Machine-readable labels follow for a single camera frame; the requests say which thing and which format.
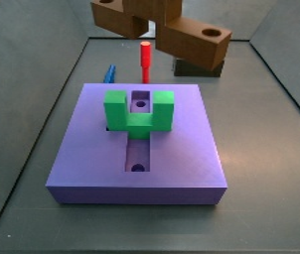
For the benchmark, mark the brown T-shaped block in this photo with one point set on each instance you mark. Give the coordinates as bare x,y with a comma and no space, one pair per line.
188,39

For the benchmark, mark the purple base board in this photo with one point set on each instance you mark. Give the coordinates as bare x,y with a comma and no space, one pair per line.
183,173

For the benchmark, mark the green U-shaped block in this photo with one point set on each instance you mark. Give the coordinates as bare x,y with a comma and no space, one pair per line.
148,114

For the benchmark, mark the blue hexagonal peg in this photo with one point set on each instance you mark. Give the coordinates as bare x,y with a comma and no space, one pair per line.
110,74

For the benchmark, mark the red hexagonal peg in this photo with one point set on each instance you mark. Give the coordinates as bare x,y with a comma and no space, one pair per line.
145,60

